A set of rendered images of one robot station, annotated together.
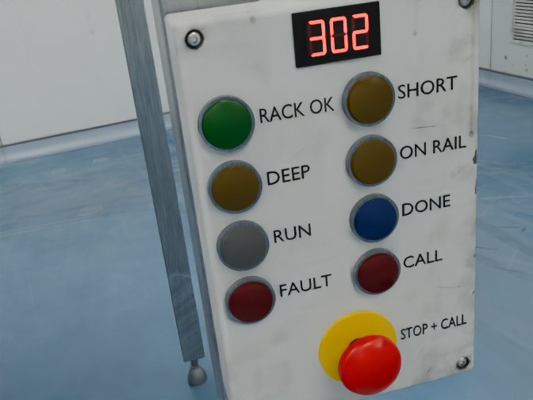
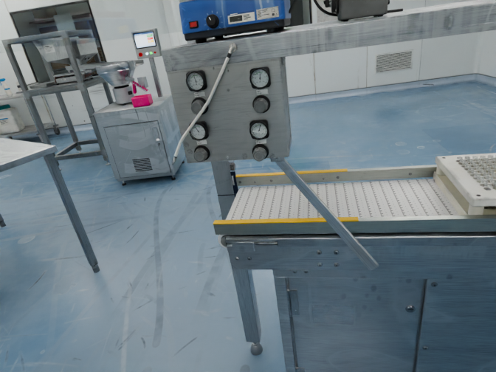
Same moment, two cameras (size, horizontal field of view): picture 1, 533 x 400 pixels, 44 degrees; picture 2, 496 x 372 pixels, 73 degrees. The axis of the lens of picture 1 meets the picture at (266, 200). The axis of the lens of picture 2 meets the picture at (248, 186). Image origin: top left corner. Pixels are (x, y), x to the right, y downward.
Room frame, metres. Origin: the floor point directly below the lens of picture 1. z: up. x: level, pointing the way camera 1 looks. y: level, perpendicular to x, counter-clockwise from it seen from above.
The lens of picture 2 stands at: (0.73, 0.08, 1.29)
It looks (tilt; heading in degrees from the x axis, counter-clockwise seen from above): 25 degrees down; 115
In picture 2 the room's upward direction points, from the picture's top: 9 degrees counter-clockwise
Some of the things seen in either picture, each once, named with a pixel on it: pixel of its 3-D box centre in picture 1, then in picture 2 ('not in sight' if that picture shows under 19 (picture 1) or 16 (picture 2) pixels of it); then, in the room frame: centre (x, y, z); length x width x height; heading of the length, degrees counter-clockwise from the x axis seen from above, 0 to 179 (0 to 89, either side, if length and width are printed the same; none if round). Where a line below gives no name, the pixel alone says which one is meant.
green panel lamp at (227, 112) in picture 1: (227, 125); not in sight; (0.33, 0.02, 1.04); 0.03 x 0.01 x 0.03; 102
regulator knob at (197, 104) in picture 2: not in sight; (198, 104); (0.38, 0.64, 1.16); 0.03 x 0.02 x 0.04; 12
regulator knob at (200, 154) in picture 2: not in sight; (200, 152); (0.37, 0.64, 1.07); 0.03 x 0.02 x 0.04; 12
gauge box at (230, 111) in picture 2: not in sight; (234, 107); (0.43, 0.71, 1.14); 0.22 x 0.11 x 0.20; 12
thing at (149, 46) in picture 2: not in sight; (151, 65); (-1.44, 2.91, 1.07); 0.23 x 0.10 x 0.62; 20
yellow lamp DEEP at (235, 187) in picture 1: (235, 188); not in sight; (0.33, 0.02, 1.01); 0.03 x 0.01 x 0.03; 102
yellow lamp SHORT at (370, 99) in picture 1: (370, 100); not in sight; (0.35, -0.06, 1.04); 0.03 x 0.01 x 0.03; 102
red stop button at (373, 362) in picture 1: (361, 352); not in sight; (0.34, -0.05, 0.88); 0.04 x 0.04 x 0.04; 12
